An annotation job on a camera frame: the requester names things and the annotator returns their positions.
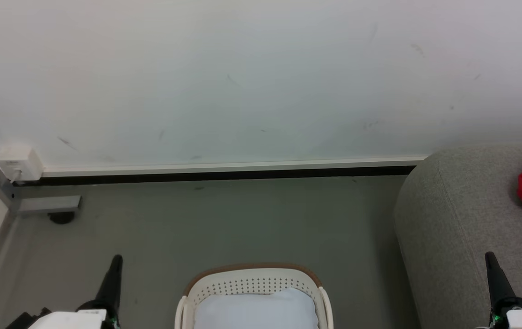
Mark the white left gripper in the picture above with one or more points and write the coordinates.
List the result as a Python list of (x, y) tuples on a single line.
[(76, 319)]

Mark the grey fabric sofa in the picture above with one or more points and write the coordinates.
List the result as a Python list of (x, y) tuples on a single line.
[(466, 214)]

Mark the white laundry basket brown rim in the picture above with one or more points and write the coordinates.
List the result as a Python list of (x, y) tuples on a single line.
[(251, 278)]

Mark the white cushion cloth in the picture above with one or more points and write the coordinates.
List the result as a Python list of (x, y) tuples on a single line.
[(256, 310)]

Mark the white and black baseboard strip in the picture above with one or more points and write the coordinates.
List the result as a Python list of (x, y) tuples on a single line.
[(229, 171)]

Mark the black round frame foot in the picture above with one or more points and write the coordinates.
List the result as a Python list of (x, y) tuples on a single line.
[(61, 218)]

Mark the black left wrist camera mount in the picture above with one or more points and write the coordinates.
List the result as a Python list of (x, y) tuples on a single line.
[(25, 321)]

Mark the grey metal partition frame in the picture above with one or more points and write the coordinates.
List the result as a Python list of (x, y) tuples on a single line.
[(48, 204)]

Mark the white wall power adapter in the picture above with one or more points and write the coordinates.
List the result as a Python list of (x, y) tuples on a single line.
[(19, 163)]

